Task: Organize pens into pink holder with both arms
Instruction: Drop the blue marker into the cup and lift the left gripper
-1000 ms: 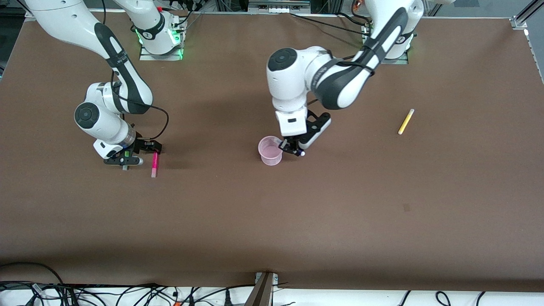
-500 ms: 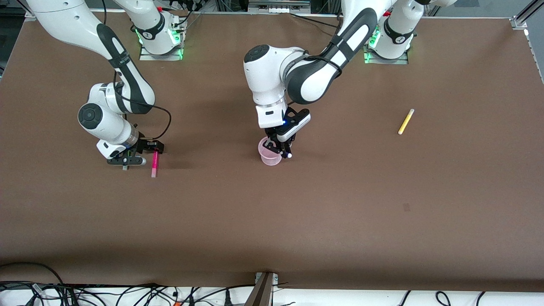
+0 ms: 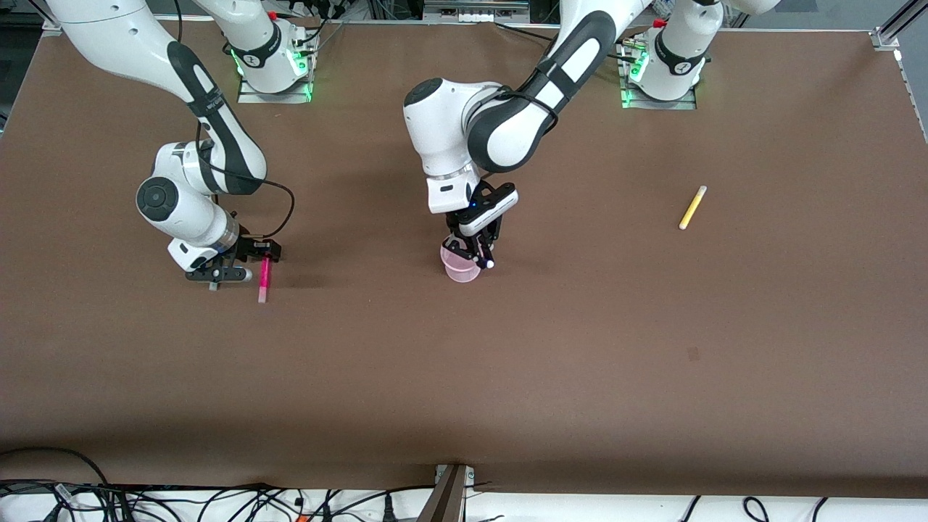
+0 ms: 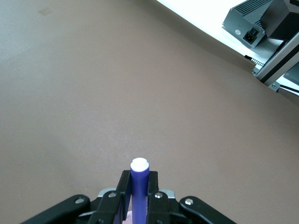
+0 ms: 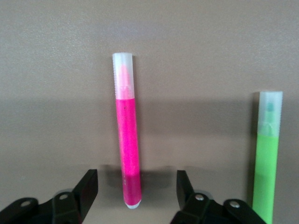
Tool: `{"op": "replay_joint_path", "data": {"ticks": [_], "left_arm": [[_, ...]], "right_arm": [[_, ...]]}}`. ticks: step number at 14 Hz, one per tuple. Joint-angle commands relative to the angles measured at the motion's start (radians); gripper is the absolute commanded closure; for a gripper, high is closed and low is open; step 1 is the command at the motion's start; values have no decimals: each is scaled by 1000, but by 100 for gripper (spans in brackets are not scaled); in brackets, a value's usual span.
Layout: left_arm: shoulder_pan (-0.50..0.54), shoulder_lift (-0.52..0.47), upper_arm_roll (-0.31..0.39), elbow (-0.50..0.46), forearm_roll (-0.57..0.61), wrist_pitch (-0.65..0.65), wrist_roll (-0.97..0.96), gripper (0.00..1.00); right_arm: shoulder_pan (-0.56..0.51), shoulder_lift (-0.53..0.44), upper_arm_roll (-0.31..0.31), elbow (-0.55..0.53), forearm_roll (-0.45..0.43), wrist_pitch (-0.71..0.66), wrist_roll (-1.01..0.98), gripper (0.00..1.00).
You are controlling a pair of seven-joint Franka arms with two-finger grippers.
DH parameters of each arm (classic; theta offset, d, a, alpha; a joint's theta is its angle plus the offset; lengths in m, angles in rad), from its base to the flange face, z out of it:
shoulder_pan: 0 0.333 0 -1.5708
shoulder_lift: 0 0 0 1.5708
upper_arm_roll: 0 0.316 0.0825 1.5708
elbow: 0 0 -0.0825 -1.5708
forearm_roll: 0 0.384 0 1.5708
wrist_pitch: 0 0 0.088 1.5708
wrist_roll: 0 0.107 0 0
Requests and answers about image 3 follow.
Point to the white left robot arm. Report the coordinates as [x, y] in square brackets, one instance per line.
[442, 130]

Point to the aluminium table edge rail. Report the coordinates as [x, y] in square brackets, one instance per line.
[911, 90]

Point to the pink marker pen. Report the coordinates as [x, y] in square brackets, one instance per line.
[264, 279]

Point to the aluminium corner profile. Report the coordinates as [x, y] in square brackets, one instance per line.
[902, 18]

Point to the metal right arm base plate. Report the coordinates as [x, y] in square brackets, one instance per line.
[250, 94]

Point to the aluminium frame post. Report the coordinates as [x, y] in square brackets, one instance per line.
[446, 500]

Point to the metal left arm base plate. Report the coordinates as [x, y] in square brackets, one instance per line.
[656, 104]

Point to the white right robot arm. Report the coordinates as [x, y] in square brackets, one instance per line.
[116, 36]

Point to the yellow marker pen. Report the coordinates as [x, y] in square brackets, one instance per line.
[692, 208]

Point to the pink translucent pen holder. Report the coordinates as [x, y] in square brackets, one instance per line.
[458, 270]

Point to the grey electronics box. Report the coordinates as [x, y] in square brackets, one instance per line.
[493, 9]

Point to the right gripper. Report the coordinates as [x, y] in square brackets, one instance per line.
[253, 250]

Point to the black plug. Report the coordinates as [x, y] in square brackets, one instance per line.
[388, 509]

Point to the purple marker pen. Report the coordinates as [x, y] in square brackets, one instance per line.
[489, 264]

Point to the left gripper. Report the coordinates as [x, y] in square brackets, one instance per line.
[462, 238]

